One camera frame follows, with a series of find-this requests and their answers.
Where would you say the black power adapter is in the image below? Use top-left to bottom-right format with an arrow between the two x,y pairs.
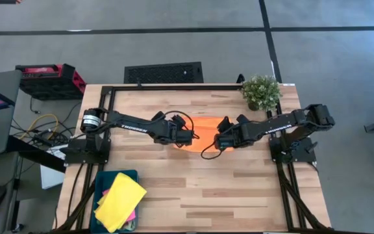
32,133 -> 55,146

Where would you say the white box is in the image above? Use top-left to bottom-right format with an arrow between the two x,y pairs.
40,144 -> 66,190

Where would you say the orange microfiber towel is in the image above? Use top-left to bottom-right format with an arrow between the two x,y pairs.
173,116 -> 236,153

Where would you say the black floor grille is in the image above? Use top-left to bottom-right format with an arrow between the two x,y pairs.
123,61 -> 205,85

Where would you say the green potted plant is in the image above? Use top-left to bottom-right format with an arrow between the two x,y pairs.
240,74 -> 282,112

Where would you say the teal plastic bin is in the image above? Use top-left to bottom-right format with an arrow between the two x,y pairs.
89,169 -> 140,233

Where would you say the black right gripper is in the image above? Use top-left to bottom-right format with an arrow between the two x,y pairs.
214,114 -> 253,151

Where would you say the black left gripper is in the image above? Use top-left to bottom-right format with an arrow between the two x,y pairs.
151,110 -> 194,147

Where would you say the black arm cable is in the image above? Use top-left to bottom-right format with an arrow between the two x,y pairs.
201,141 -> 223,161
164,110 -> 197,140

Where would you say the red and black case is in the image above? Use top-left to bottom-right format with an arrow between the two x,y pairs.
15,63 -> 87,101

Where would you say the black desk leg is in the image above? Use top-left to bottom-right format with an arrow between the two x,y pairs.
6,135 -> 66,173

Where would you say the yellow cable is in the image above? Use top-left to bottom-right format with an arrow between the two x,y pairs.
27,113 -> 60,141

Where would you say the yellow microfiber towel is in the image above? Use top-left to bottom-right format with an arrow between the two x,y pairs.
93,172 -> 148,233

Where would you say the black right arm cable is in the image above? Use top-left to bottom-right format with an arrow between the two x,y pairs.
201,141 -> 223,161

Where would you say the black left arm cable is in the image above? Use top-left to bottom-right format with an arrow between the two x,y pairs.
164,110 -> 197,140

